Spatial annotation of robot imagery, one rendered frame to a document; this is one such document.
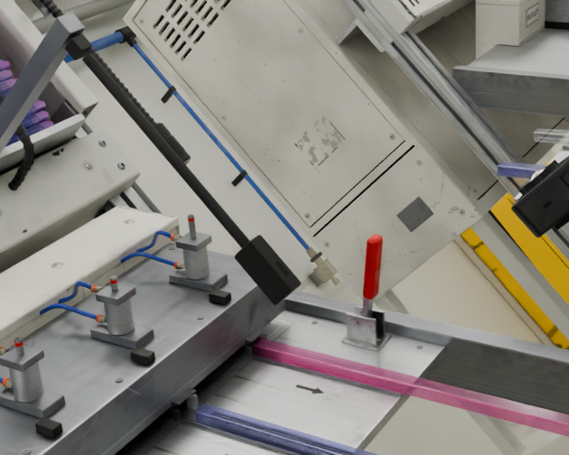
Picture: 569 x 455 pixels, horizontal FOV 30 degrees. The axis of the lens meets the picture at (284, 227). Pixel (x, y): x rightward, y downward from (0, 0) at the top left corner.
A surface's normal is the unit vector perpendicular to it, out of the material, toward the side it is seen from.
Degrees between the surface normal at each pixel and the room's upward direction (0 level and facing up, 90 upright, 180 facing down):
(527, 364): 90
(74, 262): 44
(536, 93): 90
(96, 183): 90
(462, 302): 90
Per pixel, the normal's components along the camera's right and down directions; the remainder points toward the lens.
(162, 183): 0.55, -0.52
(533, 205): -0.50, 0.36
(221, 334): 0.85, 0.16
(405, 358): -0.07, -0.91
